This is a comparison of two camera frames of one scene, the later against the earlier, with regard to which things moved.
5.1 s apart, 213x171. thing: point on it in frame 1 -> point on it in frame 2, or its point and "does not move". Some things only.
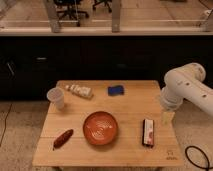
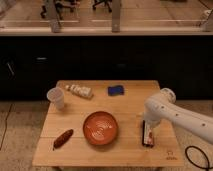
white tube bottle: x=81 y=91 does not move
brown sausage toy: x=62 y=139 does not move
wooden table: x=107 y=123 does not move
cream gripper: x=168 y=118 -> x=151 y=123
